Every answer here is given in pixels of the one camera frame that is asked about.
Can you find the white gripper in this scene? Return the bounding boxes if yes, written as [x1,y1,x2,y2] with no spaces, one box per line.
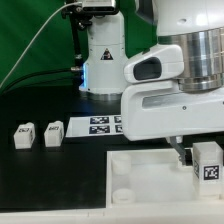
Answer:
[121,44,224,165]

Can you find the white square table top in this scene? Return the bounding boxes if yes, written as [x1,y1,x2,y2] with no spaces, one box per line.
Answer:
[106,149,224,208]

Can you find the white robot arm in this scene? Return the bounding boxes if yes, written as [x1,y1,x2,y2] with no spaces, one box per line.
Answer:
[80,0,224,142]

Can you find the white sheet with markers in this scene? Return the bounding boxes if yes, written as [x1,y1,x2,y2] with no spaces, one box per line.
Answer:
[66,115,123,138]

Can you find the black cable upper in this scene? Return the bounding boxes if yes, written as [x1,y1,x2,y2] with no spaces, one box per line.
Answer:
[0,68,83,96]

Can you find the black cable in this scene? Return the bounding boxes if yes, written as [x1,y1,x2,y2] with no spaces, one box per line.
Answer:
[0,68,83,96]
[0,78,82,98]

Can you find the black cable lower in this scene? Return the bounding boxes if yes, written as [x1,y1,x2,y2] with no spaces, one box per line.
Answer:
[0,78,82,98]

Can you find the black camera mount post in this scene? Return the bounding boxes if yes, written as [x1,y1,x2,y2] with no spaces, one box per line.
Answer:
[61,0,88,67]

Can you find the white cable left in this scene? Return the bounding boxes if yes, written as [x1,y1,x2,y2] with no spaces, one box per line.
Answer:
[0,2,83,90]

